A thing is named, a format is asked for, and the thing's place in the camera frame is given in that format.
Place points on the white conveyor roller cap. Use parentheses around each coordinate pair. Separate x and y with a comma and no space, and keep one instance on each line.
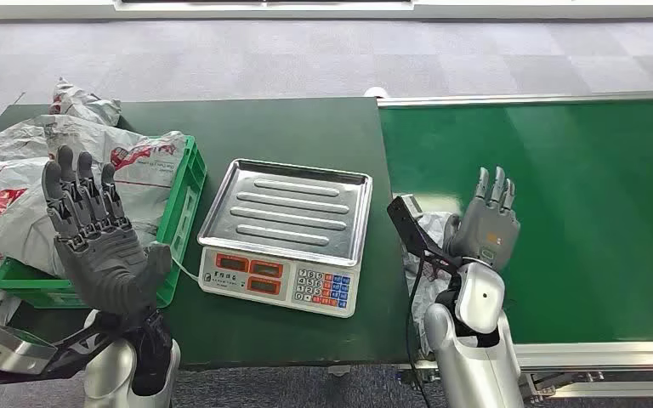
(376,93)

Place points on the grey table foot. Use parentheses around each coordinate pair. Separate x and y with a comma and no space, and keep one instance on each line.
(339,370)

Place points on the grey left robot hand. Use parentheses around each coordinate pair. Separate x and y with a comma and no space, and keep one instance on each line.
(107,264)

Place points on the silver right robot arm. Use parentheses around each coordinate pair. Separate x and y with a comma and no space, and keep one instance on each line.
(478,360)

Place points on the green plastic crate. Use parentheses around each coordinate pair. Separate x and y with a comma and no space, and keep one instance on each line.
(183,197)

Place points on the flat grey mailer bag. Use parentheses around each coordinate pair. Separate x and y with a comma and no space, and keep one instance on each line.
(17,143)

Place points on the grey mailer package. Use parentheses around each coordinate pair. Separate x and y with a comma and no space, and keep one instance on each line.
(430,287)

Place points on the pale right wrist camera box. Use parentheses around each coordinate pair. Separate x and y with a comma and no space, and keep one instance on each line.
(411,222)

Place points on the white electronic weighing scale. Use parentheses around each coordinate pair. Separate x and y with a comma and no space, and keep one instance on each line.
(281,225)

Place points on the green conveyor belt machine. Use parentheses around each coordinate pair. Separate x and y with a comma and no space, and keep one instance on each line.
(585,225)

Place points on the large grey red-print mailer bag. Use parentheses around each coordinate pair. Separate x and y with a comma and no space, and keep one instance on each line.
(146,169)

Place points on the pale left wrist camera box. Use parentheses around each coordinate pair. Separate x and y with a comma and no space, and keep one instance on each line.
(8,349)

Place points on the small crumpled grey mailer bag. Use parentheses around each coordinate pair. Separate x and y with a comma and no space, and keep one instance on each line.
(84,104)

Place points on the white skirting board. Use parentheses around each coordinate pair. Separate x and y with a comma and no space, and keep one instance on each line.
(50,11)

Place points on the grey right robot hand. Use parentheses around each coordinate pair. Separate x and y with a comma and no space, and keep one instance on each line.
(487,231)

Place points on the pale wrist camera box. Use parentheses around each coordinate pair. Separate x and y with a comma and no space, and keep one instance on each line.
(8,349)
(411,222)

